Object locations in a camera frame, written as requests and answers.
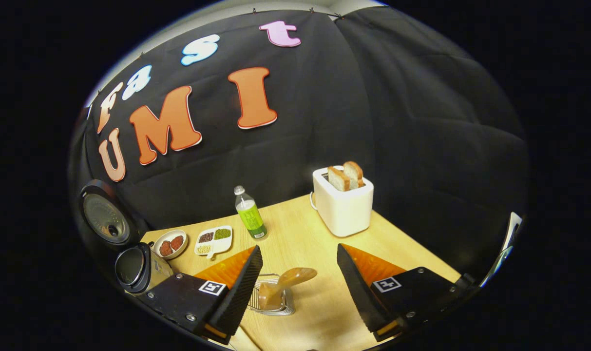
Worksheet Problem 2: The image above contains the small white bowl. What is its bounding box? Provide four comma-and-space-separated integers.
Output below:
153, 230, 189, 260

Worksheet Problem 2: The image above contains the white box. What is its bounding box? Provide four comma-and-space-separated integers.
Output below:
480, 212, 524, 288

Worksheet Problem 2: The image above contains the dark lidded rice cooker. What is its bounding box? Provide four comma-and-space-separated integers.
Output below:
78, 179, 175, 296

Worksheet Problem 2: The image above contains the toast bread slice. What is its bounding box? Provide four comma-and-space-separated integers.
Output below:
327, 166, 351, 192
343, 161, 364, 190

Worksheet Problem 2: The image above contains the wooden spoon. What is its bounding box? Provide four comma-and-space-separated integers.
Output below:
258, 267, 318, 310

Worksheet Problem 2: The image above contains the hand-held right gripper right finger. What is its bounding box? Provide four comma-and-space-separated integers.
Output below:
337, 243, 476, 343

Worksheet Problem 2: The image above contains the metal wire chopstick holder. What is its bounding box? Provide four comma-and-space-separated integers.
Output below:
247, 274, 296, 316

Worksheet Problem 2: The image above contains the white divided bean dish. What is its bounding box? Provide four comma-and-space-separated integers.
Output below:
194, 225, 233, 259

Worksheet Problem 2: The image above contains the white toaster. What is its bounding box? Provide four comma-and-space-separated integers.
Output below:
310, 166, 375, 238

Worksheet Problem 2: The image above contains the green label drink bottle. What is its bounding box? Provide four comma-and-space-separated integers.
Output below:
234, 185, 268, 241

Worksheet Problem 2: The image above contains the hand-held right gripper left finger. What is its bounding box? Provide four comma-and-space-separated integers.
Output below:
137, 245, 265, 346

